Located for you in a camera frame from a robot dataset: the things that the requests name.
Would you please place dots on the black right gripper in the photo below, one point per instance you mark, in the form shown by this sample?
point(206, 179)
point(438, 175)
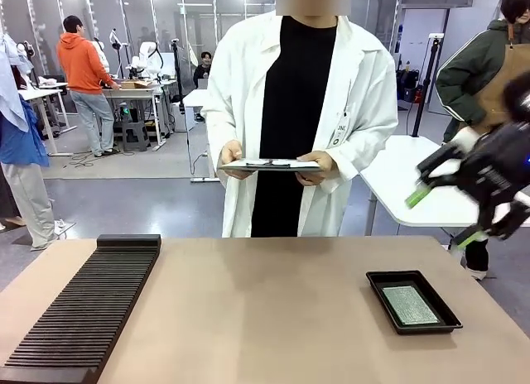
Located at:
point(501, 164)

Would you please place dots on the green PCB board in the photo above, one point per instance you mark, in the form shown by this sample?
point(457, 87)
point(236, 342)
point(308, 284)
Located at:
point(410, 305)

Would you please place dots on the grey clipboard with paper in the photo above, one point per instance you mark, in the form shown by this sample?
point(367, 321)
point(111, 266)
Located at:
point(269, 166)

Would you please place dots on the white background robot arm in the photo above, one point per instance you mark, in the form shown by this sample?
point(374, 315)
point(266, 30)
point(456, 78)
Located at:
point(145, 53)

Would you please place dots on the person's left forearm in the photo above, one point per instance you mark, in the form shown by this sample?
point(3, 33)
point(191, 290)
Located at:
point(364, 148)

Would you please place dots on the person's right forearm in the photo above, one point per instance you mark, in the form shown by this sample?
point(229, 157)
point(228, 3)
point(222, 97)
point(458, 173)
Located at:
point(215, 135)

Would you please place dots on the white jointed stand arm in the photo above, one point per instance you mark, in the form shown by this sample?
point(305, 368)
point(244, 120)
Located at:
point(115, 38)

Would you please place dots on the black slotted PCB rack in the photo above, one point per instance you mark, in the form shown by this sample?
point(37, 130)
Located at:
point(83, 309)

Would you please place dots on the person's left hand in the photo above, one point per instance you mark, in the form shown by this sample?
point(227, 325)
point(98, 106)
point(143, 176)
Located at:
point(323, 160)

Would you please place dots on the person's right hand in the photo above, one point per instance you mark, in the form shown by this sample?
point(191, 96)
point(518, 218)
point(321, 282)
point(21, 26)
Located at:
point(232, 152)

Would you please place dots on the large white table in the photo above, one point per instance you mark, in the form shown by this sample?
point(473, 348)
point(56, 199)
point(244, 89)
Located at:
point(389, 181)

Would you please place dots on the person in brown apron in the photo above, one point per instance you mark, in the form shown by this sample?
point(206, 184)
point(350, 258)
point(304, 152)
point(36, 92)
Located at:
point(476, 78)

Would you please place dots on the black pole with white top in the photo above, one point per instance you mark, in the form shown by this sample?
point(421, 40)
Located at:
point(426, 82)

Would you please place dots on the black bags pile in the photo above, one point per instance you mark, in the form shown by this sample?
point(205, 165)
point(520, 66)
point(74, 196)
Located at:
point(408, 84)

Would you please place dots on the black plastic tray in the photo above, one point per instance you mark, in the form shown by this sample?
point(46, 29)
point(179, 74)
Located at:
point(374, 280)

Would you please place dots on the white name badge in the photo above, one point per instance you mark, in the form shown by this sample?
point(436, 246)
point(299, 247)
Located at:
point(341, 129)

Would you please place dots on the person in white lab coat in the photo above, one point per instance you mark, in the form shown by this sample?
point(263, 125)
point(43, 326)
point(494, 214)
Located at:
point(244, 90)

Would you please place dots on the small white background table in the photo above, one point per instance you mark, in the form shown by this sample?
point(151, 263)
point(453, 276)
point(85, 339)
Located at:
point(194, 100)

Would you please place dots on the seated person in black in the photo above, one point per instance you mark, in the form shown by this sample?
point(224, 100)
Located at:
point(203, 69)

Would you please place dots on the grey step stool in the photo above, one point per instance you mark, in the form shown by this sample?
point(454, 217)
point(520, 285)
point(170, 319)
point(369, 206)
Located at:
point(134, 135)

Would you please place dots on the white desk with cardboard box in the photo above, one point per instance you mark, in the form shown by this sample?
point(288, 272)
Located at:
point(141, 94)

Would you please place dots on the brown cardboard box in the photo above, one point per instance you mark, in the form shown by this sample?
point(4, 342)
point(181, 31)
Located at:
point(136, 84)

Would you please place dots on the device with green light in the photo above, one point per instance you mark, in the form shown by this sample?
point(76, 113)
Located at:
point(126, 111)

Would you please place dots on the person in orange hoodie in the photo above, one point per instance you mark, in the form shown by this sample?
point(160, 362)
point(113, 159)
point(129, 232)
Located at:
point(78, 65)

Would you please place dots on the white desk with cloth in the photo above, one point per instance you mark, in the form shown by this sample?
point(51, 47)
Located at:
point(41, 94)

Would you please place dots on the person in blue shirt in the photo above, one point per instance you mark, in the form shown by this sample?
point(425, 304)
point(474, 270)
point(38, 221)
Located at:
point(20, 144)

